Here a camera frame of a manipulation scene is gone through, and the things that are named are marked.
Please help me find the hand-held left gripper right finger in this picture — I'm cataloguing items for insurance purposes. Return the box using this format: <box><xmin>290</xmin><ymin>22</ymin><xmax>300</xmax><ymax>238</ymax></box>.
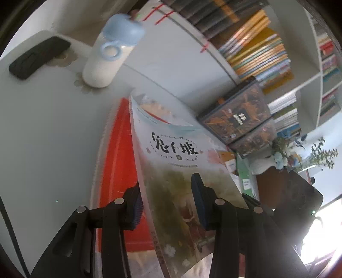
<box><xmin>190</xmin><ymin>173</ymin><xmax>306</xmax><ymax>278</ymax></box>

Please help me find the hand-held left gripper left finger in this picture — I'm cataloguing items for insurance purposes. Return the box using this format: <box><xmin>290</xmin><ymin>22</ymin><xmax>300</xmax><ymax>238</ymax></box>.
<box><xmin>31</xmin><ymin>181</ymin><xmax>145</xmax><ymax>278</ymax></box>

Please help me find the watercolour cover book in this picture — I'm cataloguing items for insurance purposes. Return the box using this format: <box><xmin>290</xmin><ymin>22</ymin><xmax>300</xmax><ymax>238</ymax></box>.
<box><xmin>128</xmin><ymin>95</ymin><xmax>250</xmax><ymax>278</ymax></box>

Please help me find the red book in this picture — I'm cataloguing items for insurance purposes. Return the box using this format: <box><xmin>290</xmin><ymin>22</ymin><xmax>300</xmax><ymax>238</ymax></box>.
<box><xmin>91</xmin><ymin>98</ymin><xmax>161</xmax><ymax>253</ymax></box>

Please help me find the row of shelf books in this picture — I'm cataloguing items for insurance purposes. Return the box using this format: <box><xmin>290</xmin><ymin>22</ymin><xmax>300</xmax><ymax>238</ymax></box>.
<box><xmin>166</xmin><ymin>0</ymin><xmax>342</xmax><ymax>133</ymax></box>

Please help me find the white vase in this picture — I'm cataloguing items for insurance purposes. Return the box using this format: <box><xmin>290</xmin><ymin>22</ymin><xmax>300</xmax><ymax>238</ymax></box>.
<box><xmin>251</xmin><ymin>156</ymin><xmax>279</xmax><ymax>175</ymax></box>

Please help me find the orange booklet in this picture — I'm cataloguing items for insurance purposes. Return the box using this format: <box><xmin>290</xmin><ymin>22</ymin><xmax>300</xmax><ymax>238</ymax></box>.
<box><xmin>218</xmin><ymin>150</ymin><xmax>237</xmax><ymax>175</ymax></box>

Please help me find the green book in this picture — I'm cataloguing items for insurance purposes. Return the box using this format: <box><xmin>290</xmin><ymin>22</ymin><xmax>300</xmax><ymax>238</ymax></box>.
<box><xmin>236</xmin><ymin>156</ymin><xmax>255</xmax><ymax>196</ymax></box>

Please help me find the vase with flowers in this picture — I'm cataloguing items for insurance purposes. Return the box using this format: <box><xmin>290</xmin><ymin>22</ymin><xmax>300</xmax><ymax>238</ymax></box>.
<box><xmin>273</xmin><ymin>136</ymin><xmax>339</xmax><ymax>172</ymax></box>

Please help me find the dark boxed book set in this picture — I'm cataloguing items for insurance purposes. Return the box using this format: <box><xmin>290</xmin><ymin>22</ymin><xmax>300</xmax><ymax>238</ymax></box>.
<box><xmin>230</xmin><ymin>119</ymin><xmax>278</xmax><ymax>159</ymax></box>
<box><xmin>198</xmin><ymin>77</ymin><xmax>273</xmax><ymax>146</ymax></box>

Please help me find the white bottle with blue cap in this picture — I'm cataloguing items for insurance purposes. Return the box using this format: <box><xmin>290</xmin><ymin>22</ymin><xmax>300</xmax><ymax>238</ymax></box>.
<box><xmin>81</xmin><ymin>13</ymin><xmax>146</xmax><ymax>89</ymax></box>

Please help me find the white bookshelf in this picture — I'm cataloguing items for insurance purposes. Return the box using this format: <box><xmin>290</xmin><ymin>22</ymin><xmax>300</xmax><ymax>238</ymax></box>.
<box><xmin>139</xmin><ymin>0</ymin><xmax>342</xmax><ymax>134</ymax></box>

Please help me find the black case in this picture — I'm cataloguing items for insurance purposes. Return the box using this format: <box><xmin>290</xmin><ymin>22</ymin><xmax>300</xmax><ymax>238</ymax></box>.
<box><xmin>9</xmin><ymin>37</ymin><xmax>71</xmax><ymax>80</ymax></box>

